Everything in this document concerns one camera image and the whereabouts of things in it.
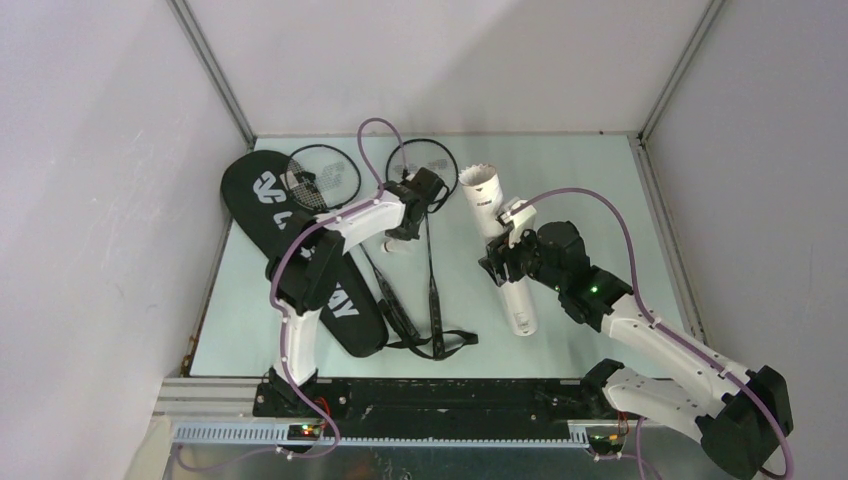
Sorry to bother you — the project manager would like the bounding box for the left badminton racket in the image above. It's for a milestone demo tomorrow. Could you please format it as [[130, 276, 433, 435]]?
[[284, 144, 426, 349]]

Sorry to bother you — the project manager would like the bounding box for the badminton racket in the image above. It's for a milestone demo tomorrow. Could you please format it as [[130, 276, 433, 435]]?
[[385, 138, 458, 361], [284, 144, 426, 349]]

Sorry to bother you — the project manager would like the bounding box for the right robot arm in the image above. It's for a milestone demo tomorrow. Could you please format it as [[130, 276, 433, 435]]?
[[479, 222, 794, 479]]

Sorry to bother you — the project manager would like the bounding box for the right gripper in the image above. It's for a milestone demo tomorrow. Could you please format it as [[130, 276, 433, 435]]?
[[479, 221, 565, 293]]

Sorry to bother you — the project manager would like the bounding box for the black racket bag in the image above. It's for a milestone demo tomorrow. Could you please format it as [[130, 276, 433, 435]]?
[[220, 150, 389, 358]]

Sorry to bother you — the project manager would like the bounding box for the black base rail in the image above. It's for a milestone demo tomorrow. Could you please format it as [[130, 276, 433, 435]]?
[[254, 360, 637, 448]]

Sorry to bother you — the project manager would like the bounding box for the right badminton racket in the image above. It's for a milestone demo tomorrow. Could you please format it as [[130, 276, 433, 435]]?
[[385, 138, 458, 361]]

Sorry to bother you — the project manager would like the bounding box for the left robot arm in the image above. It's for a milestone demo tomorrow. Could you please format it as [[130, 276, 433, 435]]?
[[269, 167, 448, 417]]

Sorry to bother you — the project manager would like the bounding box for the white shuttlecock tube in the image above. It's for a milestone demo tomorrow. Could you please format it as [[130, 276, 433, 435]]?
[[458, 166, 538, 338]]

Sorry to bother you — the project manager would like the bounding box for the shuttlecock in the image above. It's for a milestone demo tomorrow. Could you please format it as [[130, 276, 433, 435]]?
[[459, 164, 497, 188], [381, 238, 408, 254]]

